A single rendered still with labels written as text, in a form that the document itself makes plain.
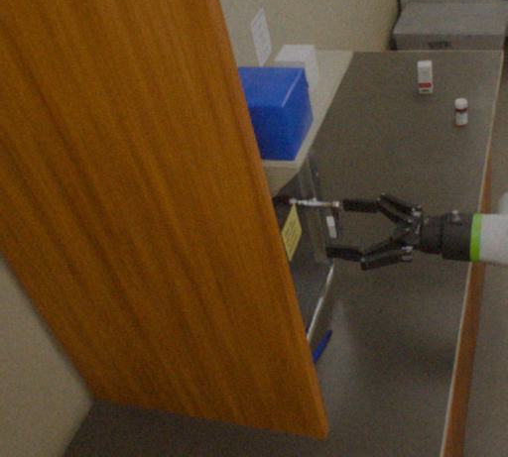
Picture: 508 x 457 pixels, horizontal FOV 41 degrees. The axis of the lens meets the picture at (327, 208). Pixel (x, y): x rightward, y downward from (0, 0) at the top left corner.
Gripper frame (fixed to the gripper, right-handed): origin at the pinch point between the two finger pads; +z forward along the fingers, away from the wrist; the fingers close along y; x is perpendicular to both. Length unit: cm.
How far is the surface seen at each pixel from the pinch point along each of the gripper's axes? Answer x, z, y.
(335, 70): -36.6, -4.6, 1.7
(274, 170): -35.7, -2.2, 26.7
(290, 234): -10.4, 4.5, 13.6
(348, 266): 20.4, 3.0, -8.4
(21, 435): 11, 49, 49
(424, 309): 20.4, -16.1, 1.9
